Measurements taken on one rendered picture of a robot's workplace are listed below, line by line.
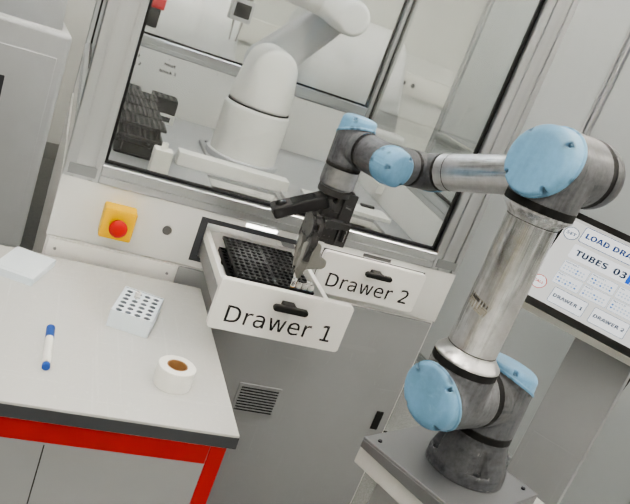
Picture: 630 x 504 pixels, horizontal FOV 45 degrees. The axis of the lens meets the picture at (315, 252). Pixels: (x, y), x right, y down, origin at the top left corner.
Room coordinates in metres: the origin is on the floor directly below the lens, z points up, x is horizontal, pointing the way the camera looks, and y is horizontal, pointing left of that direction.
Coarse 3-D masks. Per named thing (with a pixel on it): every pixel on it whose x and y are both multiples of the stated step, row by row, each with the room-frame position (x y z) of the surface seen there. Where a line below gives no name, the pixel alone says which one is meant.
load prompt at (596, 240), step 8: (584, 232) 2.03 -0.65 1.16; (592, 232) 2.03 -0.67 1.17; (584, 240) 2.01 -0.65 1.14; (592, 240) 2.01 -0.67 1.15; (600, 240) 2.01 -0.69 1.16; (608, 240) 2.00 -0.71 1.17; (616, 240) 2.00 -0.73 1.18; (600, 248) 1.99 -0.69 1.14; (608, 248) 1.99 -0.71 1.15; (616, 248) 1.98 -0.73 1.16; (624, 248) 1.98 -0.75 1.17; (616, 256) 1.97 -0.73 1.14; (624, 256) 1.96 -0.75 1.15
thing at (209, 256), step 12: (204, 240) 1.69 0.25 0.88; (216, 240) 1.73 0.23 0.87; (252, 240) 1.76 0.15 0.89; (204, 252) 1.64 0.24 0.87; (216, 252) 1.59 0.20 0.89; (204, 264) 1.61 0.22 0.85; (216, 264) 1.53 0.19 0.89; (216, 276) 1.50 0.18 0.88; (312, 276) 1.67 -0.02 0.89; (216, 288) 1.46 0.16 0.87
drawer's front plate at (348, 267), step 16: (336, 256) 1.80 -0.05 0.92; (352, 256) 1.82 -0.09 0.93; (320, 272) 1.79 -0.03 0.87; (336, 272) 1.81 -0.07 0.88; (352, 272) 1.82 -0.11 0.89; (384, 272) 1.85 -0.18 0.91; (400, 272) 1.87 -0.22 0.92; (416, 272) 1.90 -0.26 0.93; (336, 288) 1.81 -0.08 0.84; (352, 288) 1.83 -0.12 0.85; (368, 288) 1.84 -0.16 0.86; (384, 288) 1.86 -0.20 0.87; (400, 288) 1.88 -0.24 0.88; (416, 288) 1.89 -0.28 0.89; (384, 304) 1.87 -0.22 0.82; (400, 304) 1.88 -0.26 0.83
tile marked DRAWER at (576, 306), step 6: (558, 288) 1.91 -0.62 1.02; (552, 294) 1.90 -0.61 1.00; (558, 294) 1.90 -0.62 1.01; (564, 294) 1.90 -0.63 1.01; (570, 294) 1.90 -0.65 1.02; (552, 300) 1.89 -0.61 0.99; (558, 300) 1.89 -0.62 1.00; (564, 300) 1.89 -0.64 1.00; (570, 300) 1.88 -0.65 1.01; (576, 300) 1.88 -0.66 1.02; (582, 300) 1.88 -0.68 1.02; (558, 306) 1.87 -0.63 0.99; (564, 306) 1.87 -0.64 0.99; (570, 306) 1.87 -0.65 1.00; (576, 306) 1.87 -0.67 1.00; (582, 306) 1.87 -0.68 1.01; (570, 312) 1.86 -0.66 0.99; (576, 312) 1.86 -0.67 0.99; (582, 312) 1.86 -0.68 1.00
